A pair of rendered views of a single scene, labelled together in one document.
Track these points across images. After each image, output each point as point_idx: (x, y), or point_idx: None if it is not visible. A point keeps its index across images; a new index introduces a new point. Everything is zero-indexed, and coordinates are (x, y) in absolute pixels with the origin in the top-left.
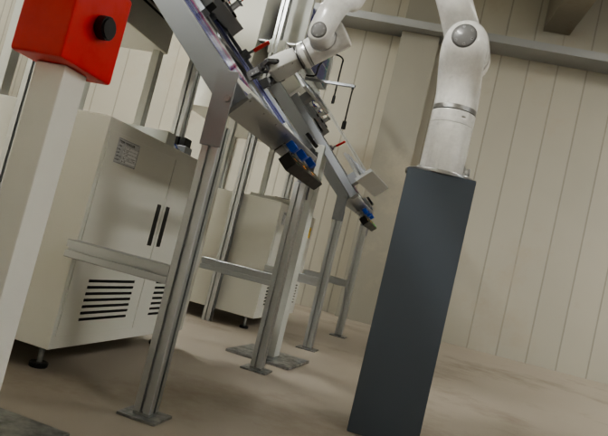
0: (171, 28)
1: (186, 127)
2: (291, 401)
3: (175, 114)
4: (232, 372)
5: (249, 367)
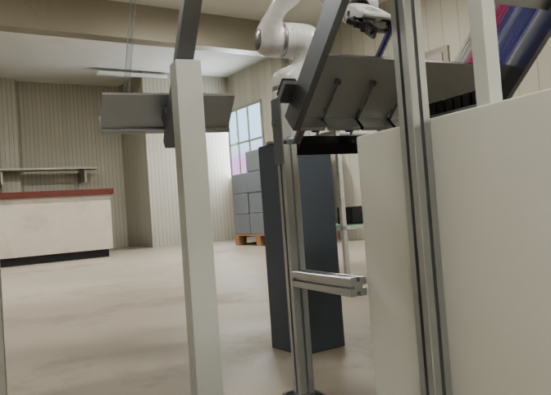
0: (535, 59)
1: (393, 49)
2: (344, 363)
3: (421, 25)
4: (353, 389)
5: (316, 393)
